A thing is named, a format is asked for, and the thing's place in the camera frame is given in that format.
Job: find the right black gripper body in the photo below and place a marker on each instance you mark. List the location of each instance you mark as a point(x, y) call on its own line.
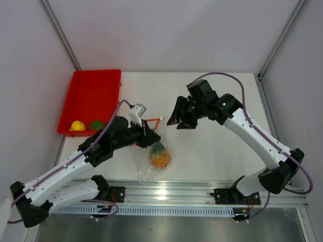
point(200, 107)

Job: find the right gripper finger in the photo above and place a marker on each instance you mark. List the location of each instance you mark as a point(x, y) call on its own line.
point(179, 111)
point(189, 125)

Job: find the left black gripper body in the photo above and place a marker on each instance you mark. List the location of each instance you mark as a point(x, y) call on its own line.
point(134, 135)

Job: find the toy pineapple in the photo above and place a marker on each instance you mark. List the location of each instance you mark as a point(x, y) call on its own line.
point(159, 153)

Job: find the clear zip top bag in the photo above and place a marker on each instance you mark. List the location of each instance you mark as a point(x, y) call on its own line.
point(145, 171)

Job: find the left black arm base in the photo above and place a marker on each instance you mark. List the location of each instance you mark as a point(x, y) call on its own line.
point(106, 192)

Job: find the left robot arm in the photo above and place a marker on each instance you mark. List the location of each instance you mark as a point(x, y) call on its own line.
point(37, 199)

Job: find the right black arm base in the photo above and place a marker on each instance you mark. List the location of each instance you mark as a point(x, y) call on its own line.
point(231, 196)

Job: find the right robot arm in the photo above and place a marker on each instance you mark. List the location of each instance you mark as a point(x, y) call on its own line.
point(280, 161)

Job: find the green toy lime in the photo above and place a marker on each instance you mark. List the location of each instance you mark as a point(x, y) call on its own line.
point(96, 125)

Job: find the yellow toy lemon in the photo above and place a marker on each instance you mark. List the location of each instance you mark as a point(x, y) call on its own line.
point(77, 126)

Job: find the red plastic bin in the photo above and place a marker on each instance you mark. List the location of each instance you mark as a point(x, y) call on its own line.
point(92, 95)

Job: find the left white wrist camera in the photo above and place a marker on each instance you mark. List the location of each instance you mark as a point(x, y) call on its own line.
point(136, 112)

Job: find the aluminium mounting rail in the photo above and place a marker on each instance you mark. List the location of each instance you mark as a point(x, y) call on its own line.
point(179, 193)

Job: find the white slotted cable duct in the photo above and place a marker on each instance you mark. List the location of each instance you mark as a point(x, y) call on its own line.
point(148, 210)

